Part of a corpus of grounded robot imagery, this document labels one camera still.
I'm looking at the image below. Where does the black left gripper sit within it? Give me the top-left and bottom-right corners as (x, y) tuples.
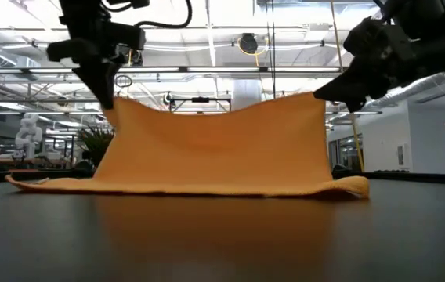
(45, 0), (148, 111)

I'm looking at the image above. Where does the orange microfiber towel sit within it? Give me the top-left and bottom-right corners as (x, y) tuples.
(5, 92), (371, 200)

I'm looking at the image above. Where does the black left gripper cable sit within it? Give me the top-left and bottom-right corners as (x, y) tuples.
(100, 0), (194, 30)

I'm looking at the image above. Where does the ceiling cable reel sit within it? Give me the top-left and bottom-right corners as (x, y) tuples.
(128, 49), (145, 67)
(238, 32), (259, 56)

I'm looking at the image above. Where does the small potted plant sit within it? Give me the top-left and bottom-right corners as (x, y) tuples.
(76, 125), (115, 168)

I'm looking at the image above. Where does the black rounded object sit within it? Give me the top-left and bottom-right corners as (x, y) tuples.
(331, 163), (352, 180)

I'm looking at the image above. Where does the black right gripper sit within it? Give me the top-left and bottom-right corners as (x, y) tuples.
(313, 0), (445, 114)

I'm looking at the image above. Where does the yellow cable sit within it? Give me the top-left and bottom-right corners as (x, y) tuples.
(329, 0), (365, 172)

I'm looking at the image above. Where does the hanging black cable loop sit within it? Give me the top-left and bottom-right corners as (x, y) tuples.
(114, 74), (134, 89)

